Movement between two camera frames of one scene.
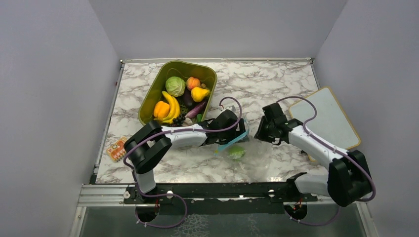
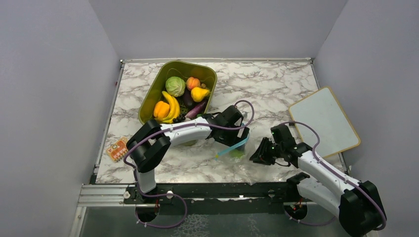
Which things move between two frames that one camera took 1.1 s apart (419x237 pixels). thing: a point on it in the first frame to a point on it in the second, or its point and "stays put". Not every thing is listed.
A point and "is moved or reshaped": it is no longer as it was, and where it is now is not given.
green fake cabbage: (175, 86) stays put
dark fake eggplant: (187, 99) stays put
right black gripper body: (266, 132) to (269, 152)
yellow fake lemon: (198, 93) stays put
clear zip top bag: (246, 160) is moved or reshaped
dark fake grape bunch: (179, 120) stays put
